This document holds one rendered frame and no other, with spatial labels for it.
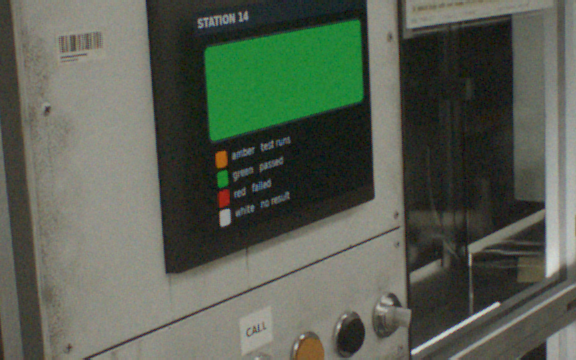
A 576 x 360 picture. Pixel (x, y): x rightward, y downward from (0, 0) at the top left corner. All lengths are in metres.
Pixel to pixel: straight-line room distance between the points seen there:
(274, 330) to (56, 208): 0.26
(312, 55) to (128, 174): 0.19
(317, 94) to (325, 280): 0.16
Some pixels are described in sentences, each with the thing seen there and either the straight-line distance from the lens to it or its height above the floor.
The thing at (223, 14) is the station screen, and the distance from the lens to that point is 0.92.
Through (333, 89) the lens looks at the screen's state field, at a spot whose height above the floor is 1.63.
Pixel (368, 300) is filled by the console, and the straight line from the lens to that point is 1.14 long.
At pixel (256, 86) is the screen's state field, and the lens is 0.95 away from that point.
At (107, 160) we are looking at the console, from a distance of 0.88.
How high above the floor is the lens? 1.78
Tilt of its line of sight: 12 degrees down
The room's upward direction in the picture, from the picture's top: 3 degrees counter-clockwise
